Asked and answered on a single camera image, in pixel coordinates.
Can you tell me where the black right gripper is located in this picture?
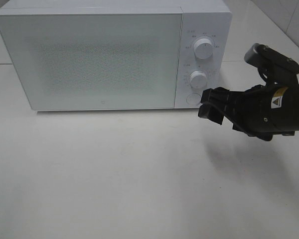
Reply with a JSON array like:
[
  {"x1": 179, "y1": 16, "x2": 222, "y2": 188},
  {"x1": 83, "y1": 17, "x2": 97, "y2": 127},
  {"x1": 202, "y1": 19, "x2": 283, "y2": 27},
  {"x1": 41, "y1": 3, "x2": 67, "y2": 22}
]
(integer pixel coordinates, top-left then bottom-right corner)
[{"x1": 198, "y1": 85, "x2": 299, "y2": 141}]

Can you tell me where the white round door button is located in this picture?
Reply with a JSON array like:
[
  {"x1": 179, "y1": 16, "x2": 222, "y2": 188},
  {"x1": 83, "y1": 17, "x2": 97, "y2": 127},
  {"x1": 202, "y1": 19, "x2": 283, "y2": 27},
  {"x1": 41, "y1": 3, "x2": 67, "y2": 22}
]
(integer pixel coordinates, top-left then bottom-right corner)
[{"x1": 186, "y1": 93, "x2": 201, "y2": 106}]

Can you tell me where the white dial knob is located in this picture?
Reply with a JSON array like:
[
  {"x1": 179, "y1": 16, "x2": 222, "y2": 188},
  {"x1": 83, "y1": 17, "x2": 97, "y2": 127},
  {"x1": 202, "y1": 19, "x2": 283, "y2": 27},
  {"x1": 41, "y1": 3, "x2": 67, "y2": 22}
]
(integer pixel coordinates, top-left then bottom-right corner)
[
  {"x1": 193, "y1": 36, "x2": 214, "y2": 60},
  {"x1": 189, "y1": 71, "x2": 208, "y2": 89}
]

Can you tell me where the white microwave door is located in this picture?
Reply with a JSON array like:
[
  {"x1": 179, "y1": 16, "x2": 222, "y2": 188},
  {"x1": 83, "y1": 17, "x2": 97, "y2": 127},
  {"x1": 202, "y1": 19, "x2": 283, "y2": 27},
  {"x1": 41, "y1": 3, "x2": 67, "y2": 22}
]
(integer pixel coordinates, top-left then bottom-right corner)
[{"x1": 0, "y1": 14, "x2": 182, "y2": 111}]

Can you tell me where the white microwave oven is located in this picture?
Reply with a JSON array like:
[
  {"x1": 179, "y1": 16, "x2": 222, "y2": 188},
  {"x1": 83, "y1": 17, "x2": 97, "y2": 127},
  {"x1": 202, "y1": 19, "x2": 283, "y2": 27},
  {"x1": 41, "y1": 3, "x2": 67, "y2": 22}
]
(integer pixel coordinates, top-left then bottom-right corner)
[{"x1": 0, "y1": 0, "x2": 232, "y2": 111}]

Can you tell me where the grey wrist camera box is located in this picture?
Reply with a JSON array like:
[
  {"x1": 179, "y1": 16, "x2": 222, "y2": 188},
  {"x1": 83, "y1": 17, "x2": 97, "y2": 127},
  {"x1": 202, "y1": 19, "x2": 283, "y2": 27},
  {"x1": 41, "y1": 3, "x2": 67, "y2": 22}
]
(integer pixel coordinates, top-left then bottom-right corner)
[{"x1": 244, "y1": 43, "x2": 299, "y2": 87}]

